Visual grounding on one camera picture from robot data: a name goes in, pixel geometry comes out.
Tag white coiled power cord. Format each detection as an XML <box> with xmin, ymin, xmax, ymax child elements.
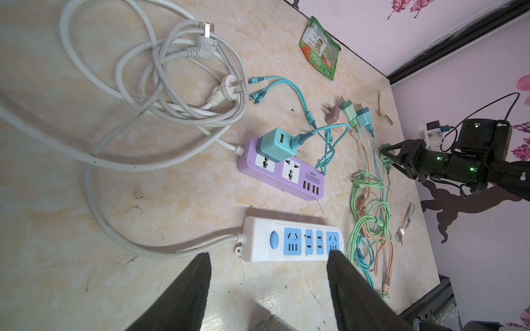
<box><xmin>0</xmin><ymin>0</ymin><xmax>250</xmax><ymax>261</ymax></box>

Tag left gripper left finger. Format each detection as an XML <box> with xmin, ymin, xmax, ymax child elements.
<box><xmin>128</xmin><ymin>252</ymin><xmax>211</xmax><ymax>330</ymax></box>

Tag teal multi-head charging cable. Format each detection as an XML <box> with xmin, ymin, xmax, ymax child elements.
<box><xmin>248</xmin><ymin>75</ymin><xmax>352</xmax><ymax>177</ymax></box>

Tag teal green charger plug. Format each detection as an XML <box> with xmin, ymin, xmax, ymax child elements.
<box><xmin>356</xmin><ymin>103</ymin><xmax>375</xmax><ymax>138</ymax></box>

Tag small wooden brush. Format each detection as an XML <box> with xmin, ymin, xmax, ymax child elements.
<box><xmin>378</xmin><ymin>90</ymin><xmax>394</xmax><ymax>126</ymax></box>

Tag green snack packet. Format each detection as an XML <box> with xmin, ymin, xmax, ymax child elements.
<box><xmin>299</xmin><ymin>17</ymin><xmax>342</xmax><ymax>81</ymax></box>

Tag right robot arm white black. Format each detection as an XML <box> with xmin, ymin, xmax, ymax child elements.
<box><xmin>380</xmin><ymin>119</ymin><xmax>529</xmax><ymax>201</ymax></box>

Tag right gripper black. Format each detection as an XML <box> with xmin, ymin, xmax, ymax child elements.
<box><xmin>380</xmin><ymin>139</ymin><xmax>441</xmax><ymax>182</ymax></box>

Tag tangled green pink cables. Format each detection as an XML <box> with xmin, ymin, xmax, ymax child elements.
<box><xmin>344</xmin><ymin>123</ymin><xmax>395</xmax><ymax>299</ymax></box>

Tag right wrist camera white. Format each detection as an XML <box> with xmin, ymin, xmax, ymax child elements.
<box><xmin>418</xmin><ymin>121</ymin><xmax>450</xmax><ymax>152</ymax></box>

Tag small green charger plug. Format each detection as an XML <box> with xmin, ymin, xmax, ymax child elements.
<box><xmin>380</xmin><ymin>143</ymin><xmax>393</xmax><ymax>172</ymax></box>

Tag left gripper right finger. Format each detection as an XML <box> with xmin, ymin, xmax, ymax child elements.
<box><xmin>327</xmin><ymin>250</ymin><xmax>413</xmax><ymax>330</ymax></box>

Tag pink charger plug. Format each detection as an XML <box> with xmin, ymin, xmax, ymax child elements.
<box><xmin>325</xmin><ymin>106</ymin><xmax>348</xmax><ymax>125</ymax></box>

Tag white blue power strip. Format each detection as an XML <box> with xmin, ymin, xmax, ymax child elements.
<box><xmin>235</xmin><ymin>217</ymin><xmax>345</xmax><ymax>263</ymax></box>

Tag light green charger plug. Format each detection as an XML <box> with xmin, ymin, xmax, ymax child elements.
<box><xmin>339</xmin><ymin>97</ymin><xmax>359</xmax><ymax>133</ymax></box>

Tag purple power strip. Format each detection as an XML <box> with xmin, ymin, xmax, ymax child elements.
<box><xmin>237</xmin><ymin>137</ymin><xmax>324</xmax><ymax>201</ymax></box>

